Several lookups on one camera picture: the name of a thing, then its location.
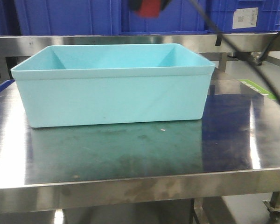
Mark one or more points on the red cube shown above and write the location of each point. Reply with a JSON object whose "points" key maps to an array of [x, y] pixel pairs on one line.
{"points": [[150, 8]]}

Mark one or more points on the light blue plastic tub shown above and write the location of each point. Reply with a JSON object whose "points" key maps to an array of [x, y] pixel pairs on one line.
{"points": [[74, 85]]}

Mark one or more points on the upper middle blue crate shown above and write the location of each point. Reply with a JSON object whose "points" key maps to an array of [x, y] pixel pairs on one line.
{"points": [[178, 18]]}

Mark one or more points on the blue crate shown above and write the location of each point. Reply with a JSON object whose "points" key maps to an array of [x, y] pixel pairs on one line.
{"points": [[221, 13], [178, 18], [60, 17]]}

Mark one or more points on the green floor sign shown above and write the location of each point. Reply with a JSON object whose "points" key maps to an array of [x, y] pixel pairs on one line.
{"points": [[252, 85]]}

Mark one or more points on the upper right blue crate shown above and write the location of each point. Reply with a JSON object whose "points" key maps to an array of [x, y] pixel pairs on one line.
{"points": [[221, 13]]}

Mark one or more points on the white label sticker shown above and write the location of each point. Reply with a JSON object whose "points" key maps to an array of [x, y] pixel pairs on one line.
{"points": [[245, 18]]}

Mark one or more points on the upper left blue crate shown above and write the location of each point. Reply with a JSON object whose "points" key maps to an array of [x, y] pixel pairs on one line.
{"points": [[60, 17]]}

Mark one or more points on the stainless steel shelf rail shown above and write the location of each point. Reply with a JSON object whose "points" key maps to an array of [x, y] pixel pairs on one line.
{"points": [[30, 45]]}

